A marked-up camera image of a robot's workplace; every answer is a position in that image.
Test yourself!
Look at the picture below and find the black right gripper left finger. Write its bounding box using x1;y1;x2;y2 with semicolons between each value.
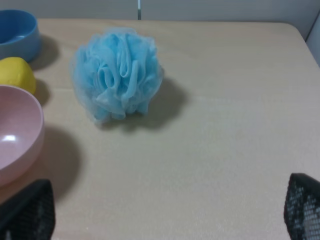
0;179;56;240

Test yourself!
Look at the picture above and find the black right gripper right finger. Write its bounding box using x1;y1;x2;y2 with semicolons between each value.
283;173;320;240

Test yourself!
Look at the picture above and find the pink plastic bowl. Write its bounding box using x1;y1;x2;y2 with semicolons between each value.
0;85;45;186

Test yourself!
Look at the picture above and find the yellow lemon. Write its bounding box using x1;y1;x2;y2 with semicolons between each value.
0;57;37;95

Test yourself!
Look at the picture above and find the blue mesh bath sponge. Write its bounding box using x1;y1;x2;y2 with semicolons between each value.
70;27;163;125

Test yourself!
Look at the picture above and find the blue plastic bowl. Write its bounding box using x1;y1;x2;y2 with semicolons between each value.
0;9;42;62

